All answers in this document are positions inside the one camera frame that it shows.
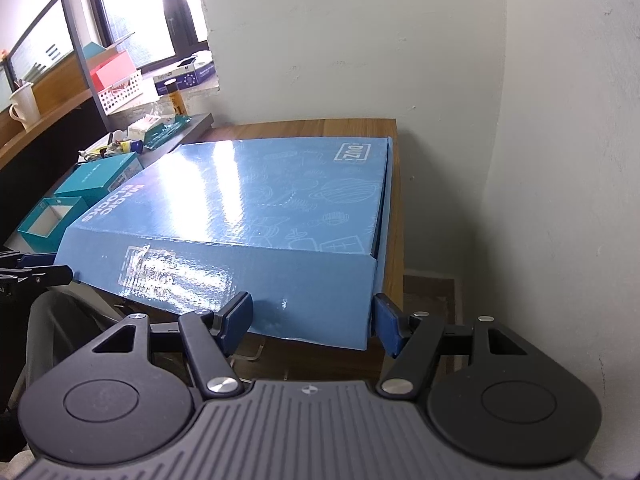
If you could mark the dark framed window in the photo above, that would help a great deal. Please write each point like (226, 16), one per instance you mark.
(100, 10)

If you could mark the blue cardboard box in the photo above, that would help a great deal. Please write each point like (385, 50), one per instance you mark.
(250, 200)

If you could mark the wooden desk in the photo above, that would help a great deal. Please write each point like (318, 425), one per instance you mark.
(300, 128)

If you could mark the red box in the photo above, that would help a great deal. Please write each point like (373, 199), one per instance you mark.
(115, 72)

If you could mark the grey desk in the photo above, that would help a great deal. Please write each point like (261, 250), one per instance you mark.
(195, 122)

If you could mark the teal box lid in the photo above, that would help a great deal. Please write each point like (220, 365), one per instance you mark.
(95, 175)

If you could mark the white mug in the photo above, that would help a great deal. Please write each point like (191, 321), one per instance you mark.
(26, 107)

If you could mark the light teal carton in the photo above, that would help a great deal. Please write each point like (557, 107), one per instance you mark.
(92, 55)

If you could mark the glass office partition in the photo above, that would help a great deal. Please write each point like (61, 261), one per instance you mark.
(75, 35)

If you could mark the blue white glove box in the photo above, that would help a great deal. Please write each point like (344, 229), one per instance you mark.
(185, 80)

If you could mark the flat teal packet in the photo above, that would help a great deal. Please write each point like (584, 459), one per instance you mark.
(167, 132)

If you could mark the white perforated basket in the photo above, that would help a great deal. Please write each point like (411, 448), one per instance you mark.
(122, 95)

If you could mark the curved wooden counter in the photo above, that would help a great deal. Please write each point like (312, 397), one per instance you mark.
(45, 130)

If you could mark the clear plastic bag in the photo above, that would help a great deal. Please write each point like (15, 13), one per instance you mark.
(150, 122)

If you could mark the teal box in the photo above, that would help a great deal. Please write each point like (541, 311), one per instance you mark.
(40, 241)

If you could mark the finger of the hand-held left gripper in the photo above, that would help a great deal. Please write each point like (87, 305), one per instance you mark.
(45, 276)
(37, 259)

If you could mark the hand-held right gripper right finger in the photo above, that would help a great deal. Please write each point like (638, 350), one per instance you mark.
(387, 322)

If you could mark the yellow label can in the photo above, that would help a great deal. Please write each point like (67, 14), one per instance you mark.
(177, 105)

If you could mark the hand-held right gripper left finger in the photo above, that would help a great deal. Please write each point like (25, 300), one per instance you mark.
(240, 315)

